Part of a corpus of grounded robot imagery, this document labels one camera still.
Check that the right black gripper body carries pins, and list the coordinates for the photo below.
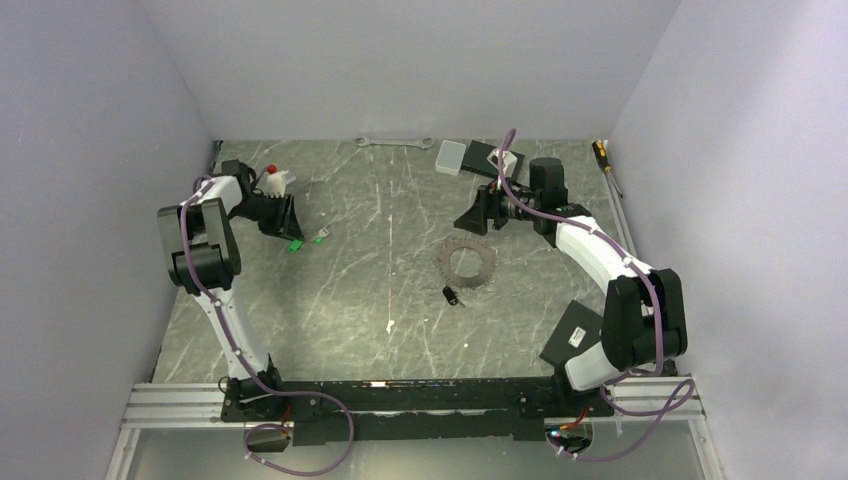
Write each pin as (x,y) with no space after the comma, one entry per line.
(506,206)

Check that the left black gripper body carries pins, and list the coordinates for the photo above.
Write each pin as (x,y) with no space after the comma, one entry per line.
(265,210)

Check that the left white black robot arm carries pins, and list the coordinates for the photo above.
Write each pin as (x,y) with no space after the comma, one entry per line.
(203,258)

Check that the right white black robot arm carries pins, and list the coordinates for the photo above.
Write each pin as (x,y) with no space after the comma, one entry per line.
(643,319)

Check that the black flat rectangular box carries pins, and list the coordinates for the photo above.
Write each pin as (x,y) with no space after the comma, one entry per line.
(481,159)

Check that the translucent white plastic box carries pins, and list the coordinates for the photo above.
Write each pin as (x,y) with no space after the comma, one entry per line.
(450,157)

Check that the black key fob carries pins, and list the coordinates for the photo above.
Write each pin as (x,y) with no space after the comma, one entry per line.
(451,297)

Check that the silver open-end wrench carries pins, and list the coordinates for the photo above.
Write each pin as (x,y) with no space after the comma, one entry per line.
(422,143)

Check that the yellow black screwdriver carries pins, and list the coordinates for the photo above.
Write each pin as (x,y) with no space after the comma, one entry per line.
(603,163)

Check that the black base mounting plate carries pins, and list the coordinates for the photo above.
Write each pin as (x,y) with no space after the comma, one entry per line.
(520,408)

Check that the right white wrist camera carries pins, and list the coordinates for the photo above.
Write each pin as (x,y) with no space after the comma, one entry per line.
(501,161)

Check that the aluminium extrusion rail frame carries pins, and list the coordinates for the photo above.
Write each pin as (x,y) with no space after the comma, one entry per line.
(198,406)

